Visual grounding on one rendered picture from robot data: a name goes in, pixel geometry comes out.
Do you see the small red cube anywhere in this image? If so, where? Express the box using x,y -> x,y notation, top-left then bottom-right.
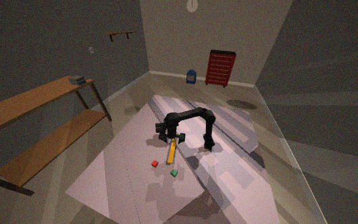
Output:
152,160 -> 158,168

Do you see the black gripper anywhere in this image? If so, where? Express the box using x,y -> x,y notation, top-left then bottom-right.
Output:
159,131 -> 186,144

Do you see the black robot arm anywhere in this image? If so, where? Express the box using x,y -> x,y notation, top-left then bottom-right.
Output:
155,107 -> 216,150

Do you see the yellow bar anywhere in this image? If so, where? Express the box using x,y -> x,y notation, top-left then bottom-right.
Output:
168,138 -> 176,164

